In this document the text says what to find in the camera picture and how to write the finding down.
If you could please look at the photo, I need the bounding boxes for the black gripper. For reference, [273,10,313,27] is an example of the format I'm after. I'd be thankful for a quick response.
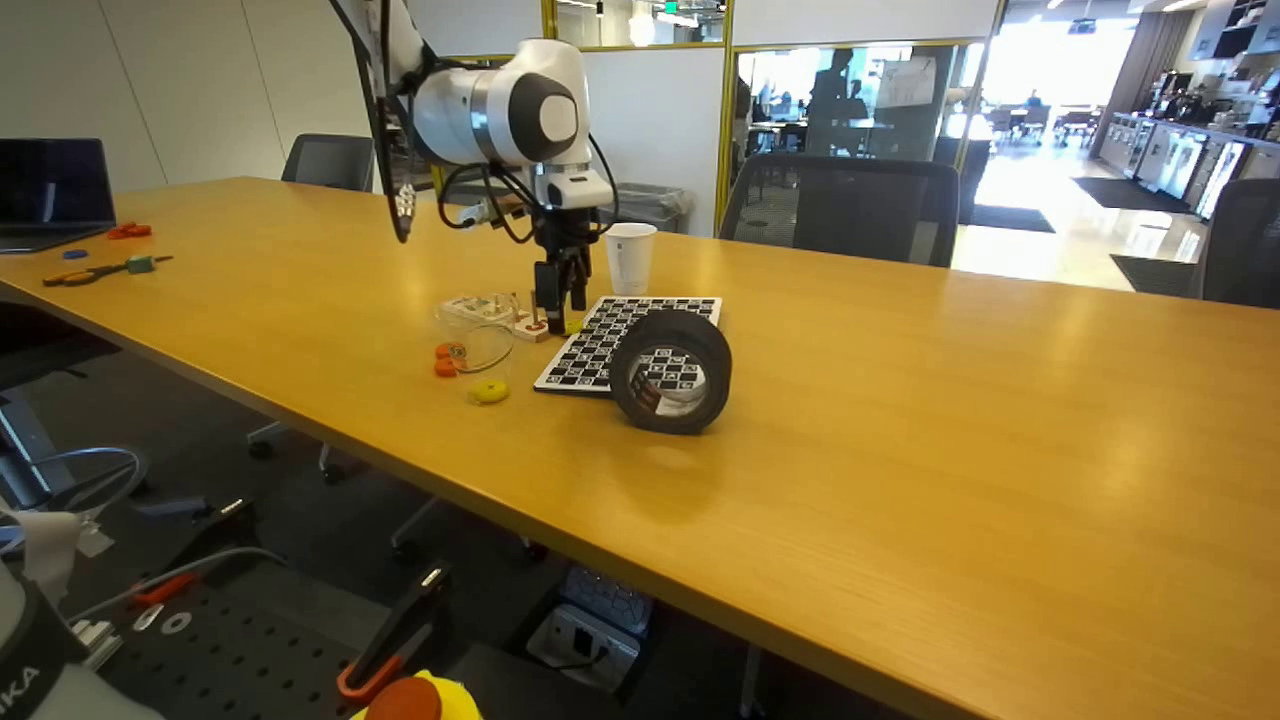
[533,208,601,337]

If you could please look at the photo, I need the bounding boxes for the white paper cup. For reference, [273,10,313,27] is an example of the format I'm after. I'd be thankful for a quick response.
[601,220,660,300]

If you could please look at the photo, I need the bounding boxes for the black white marker checkerboard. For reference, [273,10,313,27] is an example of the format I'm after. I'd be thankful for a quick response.
[533,293,729,399]

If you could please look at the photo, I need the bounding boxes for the black tape roll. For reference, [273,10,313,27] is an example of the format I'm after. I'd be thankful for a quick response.
[607,317,738,436]

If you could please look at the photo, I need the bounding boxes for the grey office chair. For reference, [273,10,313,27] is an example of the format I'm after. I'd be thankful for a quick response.
[279,129,382,198]

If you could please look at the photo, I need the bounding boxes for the person in dark clothes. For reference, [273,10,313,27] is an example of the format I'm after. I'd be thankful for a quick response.
[796,55,871,135]

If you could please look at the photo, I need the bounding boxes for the grey floor power box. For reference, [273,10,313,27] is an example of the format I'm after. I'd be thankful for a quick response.
[520,601,651,697]

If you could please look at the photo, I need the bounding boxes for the black orange clamp tool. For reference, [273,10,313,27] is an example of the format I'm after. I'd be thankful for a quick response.
[331,558,458,707]

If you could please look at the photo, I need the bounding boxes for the yellow red emergency stop button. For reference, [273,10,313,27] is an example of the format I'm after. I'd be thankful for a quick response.
[353,667,487,720]

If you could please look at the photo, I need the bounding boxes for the black perforated breadboard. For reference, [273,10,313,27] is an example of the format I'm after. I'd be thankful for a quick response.
[98,566,403,720]

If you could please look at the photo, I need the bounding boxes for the black laptop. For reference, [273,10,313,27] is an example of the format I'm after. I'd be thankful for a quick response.
[0,135,122,255]

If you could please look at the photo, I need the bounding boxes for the dark office chair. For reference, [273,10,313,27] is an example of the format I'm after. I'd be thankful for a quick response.
[1196,177,1280,311]

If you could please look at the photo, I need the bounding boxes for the thin black cable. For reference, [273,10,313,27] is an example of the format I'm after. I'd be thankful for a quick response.
[437,123,624,252]

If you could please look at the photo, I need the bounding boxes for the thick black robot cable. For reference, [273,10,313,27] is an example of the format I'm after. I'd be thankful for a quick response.
[328,0,422,247]

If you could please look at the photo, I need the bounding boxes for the orange handled screwdriver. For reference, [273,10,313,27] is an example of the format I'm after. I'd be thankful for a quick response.
[129,570,203,617]

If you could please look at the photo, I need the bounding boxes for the grey coiled cable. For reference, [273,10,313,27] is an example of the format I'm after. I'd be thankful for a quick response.
[0,444,151,515]

